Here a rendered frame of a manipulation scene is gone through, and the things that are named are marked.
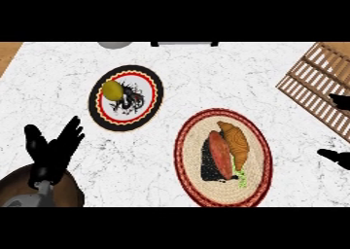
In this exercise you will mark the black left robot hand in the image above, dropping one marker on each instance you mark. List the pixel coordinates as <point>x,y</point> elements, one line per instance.
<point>50,155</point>

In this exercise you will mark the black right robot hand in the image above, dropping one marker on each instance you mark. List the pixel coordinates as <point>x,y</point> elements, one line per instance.
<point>347,160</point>

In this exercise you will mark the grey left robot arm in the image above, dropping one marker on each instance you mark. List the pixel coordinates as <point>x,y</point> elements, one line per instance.
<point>42,194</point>

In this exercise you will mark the golden brown croissant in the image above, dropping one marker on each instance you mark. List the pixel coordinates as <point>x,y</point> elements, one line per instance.
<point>238,142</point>

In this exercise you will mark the wooden slatted tiered shelf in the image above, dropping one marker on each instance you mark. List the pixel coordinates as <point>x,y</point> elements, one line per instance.
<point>316,84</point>

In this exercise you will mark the beige woven oval placemat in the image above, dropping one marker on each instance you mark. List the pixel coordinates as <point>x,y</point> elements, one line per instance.
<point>192,155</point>

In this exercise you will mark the dark brown round bowl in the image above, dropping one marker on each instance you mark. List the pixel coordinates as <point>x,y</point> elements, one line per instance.
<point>69,194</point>

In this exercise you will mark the yellow green lemon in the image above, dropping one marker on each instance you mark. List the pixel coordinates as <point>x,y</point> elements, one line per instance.
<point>112,90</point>

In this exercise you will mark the reddish brown sweet potato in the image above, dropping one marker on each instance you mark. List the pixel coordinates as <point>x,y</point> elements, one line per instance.
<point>220,155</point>

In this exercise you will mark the black red rimmed plate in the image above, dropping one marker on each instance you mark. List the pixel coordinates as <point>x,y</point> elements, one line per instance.
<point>149,97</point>

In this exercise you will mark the grey round object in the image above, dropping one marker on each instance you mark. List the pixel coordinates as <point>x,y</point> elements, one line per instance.
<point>113,44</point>

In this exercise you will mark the pale appliance with dark legs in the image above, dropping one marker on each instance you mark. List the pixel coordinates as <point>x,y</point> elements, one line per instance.
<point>184,43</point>

